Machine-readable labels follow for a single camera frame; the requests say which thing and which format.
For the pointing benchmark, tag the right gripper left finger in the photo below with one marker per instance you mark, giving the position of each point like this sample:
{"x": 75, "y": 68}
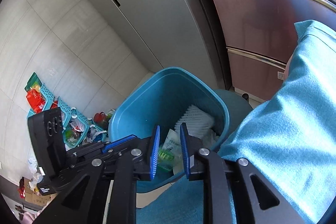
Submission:
{"x": 106, "y": 189}

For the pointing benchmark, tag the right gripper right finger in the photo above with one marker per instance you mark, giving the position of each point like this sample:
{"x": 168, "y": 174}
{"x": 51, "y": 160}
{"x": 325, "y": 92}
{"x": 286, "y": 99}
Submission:
{"x": 233, "y": 191}

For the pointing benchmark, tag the clear green snack bag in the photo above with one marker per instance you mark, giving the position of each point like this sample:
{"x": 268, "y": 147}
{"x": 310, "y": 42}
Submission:
{"x": 170, "y": 154}

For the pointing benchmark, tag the white foam fruit net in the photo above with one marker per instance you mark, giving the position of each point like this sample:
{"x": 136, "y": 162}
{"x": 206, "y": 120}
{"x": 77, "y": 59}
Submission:
{"x": 197, "y": 121}

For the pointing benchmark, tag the teal plastic trash bin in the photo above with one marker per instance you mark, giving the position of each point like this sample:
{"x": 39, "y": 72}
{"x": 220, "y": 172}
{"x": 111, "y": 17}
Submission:
{"x": 162, "y": 100}

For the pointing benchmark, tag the teal storage basket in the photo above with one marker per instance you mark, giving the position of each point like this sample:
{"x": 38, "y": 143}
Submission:
{"x": 77, "y": 128}

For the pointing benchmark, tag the cardboard box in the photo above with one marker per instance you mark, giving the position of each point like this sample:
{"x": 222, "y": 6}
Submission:
{"x": 34, "y": 197}

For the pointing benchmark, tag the blue floral tablecloth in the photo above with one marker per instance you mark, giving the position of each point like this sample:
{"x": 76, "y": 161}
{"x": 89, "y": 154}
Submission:
{"x": 290, "y": 138}

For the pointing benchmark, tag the dark lower cabinets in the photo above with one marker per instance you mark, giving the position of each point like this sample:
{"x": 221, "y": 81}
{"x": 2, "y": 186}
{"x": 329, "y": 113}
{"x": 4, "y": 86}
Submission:
{"x": 260, "y": 38}

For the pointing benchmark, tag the grey refrigerator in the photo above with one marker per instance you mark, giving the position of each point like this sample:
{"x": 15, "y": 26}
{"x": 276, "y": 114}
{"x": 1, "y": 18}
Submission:
{"x": 166, "y": 33}

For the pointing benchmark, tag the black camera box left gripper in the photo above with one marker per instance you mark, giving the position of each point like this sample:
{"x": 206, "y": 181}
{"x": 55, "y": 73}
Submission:
{"x": 45, "y": 129}

